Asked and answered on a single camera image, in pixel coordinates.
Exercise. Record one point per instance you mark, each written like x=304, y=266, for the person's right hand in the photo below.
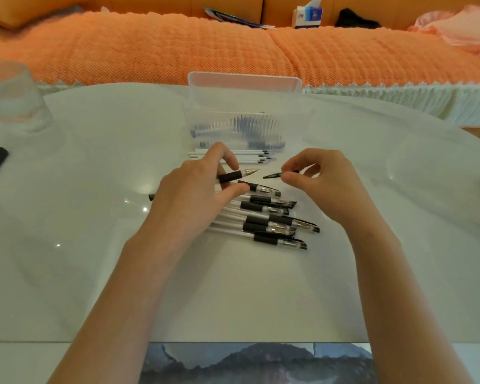
x=336, y=187

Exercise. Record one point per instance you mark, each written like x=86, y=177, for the person's left hand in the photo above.
x=184, y=199

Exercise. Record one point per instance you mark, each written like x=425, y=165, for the person's right thumb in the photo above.
x=294, y=179

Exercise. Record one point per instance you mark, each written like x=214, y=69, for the person's left thumb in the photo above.
x=232, y=190

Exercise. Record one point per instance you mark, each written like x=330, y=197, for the black-grip gel pen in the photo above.
x=230, y=176

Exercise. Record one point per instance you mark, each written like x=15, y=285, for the black pen cap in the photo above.
x=272, y=175

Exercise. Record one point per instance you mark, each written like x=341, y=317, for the person's left forearm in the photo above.
x=124, y=307

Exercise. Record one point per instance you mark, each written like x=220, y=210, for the person's right forearm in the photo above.
x=400, y=307

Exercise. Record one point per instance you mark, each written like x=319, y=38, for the row of white pens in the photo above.
x=240, y=157

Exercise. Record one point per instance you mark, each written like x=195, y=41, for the pile of capped gel pens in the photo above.
x=264, y=239

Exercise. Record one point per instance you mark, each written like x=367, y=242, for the bundle of boxed pens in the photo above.
x=248, y=127

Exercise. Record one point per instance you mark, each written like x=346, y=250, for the clear plastic storage box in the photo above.
x=244, y=95

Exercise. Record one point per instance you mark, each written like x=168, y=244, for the orange quilted sofa cover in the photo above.
x=384, y=59
x=144, y=47

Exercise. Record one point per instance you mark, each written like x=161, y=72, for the white and blue tissue box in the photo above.
x=307, y=15

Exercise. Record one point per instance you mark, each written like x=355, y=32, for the black cloth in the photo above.
x=356, y=19

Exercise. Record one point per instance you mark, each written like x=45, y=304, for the blue booklet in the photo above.
x=232, y=17

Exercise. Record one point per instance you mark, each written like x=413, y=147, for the dark marbled rug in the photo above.
x=260, y=365

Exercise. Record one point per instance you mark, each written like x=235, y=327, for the orange sofa backrest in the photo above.
x=164, y=3

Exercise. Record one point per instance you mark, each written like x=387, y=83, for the pink cloth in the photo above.
x=464, y=27

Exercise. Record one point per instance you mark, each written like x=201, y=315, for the clear drinking glass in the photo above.
x=14, y=99

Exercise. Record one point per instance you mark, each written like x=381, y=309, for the orange pillow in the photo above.
x=24, y=7

